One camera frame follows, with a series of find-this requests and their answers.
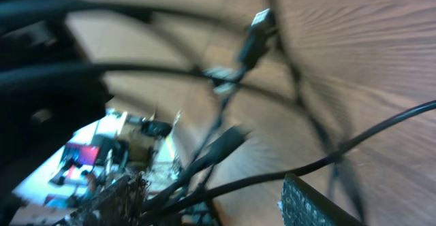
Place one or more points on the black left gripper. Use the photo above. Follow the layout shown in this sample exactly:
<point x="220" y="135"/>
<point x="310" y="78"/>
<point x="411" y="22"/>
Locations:
<point x="45" y="96"/>

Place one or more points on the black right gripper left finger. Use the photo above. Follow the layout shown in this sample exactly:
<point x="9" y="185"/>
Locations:
<point x="118" y="205"/>

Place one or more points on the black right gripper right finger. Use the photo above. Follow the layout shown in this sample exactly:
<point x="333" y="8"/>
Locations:
<point x="302" y="205"/>

